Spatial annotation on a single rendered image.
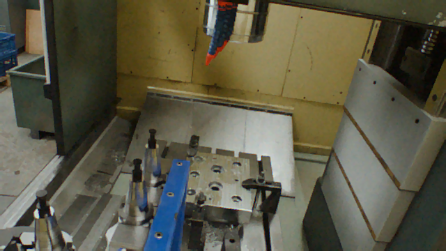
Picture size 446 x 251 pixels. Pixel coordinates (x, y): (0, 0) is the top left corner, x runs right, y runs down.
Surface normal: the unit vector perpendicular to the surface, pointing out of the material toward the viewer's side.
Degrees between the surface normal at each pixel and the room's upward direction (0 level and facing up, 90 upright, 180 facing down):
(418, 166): 90
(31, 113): 90
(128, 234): 0
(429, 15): 90
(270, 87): 90
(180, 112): 24
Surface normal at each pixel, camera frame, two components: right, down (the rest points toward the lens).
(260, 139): 0.09, -0.63
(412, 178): -0.07, 0.44
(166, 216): 0.13, -0.88
